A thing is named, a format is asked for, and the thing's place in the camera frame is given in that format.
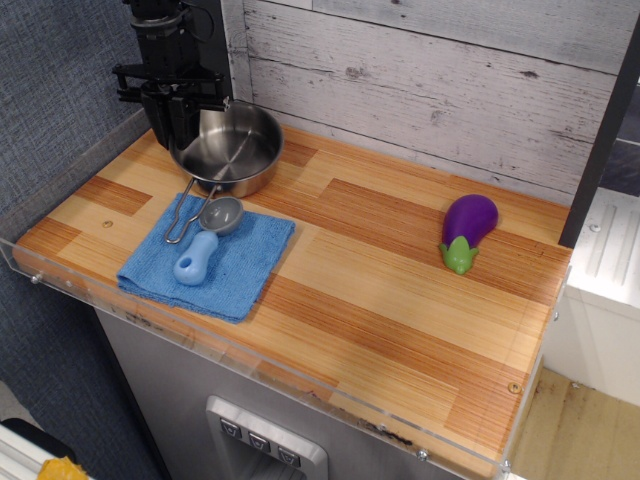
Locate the black upright post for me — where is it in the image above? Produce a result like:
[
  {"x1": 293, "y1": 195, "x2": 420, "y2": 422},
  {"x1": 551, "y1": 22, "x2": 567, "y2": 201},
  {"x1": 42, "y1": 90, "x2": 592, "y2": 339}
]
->
[
  {"x1": 193, "y1": 0, "x2": 235, "y2": 100},
  {"x1": 558, "y1": 19, "x2": 639, "y2": 248}
]

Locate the black right upright post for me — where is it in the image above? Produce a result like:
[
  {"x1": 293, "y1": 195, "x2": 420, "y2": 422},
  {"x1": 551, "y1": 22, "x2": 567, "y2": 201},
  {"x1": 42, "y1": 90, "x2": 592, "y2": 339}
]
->
[{"x1": 558, "y1": 19, "x2": 639, "y2": 248}]

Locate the yellow object bottom left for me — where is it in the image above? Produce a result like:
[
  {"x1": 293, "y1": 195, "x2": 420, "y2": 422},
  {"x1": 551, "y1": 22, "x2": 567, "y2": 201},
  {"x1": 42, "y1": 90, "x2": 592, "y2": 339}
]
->
[{"x1": 36, "y1": 457, "x2": 90, "y2": 480}]

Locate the silver steel pan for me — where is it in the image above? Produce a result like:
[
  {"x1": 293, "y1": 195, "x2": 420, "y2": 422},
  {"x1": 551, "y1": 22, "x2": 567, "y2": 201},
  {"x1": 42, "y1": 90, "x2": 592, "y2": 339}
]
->
[{"x1": 164, "y1": 102, "x2": 284, "y2": 244}]

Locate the purple toy eggplant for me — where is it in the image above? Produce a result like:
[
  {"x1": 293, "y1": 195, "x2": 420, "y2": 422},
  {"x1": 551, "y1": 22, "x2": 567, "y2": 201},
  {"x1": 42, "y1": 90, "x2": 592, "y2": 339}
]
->
[{"x1": 439, "y1": 194, "x2": 499, "y2": 275}]

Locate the black left upright post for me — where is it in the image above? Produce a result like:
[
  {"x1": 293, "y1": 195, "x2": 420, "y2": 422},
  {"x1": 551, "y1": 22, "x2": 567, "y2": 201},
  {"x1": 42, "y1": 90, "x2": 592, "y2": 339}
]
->
[{"x1": 193, "y1": 0, "x2": 235, "y2": 100}]

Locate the blue folded rag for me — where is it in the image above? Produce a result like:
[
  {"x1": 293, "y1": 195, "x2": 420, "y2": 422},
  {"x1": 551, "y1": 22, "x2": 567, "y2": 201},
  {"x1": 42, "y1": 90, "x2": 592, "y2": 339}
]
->
[{"x1": 117, "y1": 195, "x2": 296, "y2": 324}]

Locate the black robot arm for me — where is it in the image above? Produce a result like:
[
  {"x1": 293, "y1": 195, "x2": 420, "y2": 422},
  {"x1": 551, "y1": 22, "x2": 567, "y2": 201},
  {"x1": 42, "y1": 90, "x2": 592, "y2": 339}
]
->
[{"x1": 113, "y1": 0, "x2": 234, "y2": 150}]

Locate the grey cabinet with dispenser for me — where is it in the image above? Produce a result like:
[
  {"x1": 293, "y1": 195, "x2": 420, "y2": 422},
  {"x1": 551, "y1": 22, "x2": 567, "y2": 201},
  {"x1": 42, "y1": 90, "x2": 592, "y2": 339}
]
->
[{"x1": 93, "y1": 305, "x2": 481, "y2": 480}]

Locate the white side counter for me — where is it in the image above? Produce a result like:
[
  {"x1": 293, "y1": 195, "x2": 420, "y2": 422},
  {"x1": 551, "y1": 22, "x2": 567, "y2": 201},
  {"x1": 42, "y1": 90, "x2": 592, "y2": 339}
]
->
[{"x1": 541, "y1": 188, "x2": 639, "y2": 405}]

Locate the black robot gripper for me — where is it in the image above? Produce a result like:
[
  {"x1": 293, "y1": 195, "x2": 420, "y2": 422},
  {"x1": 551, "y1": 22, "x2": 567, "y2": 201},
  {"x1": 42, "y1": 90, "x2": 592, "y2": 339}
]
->
[{"x1": 113, "y1": 19, "x2": 231, "y2": 150}]

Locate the clear acrylic table guard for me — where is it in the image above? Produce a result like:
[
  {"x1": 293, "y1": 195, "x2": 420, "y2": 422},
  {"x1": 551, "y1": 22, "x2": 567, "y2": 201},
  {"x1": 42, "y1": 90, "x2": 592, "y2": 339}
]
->
[{"x1": 16, "y1": 74, "x2": 579, "y2": 479}]

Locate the blue grey toy scoop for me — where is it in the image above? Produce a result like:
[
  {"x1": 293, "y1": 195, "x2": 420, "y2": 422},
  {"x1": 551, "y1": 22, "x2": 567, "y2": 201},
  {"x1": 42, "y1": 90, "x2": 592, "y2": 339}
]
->
[{"x1": 173, "y1": 197, "x2": 244, "y2": 286}]

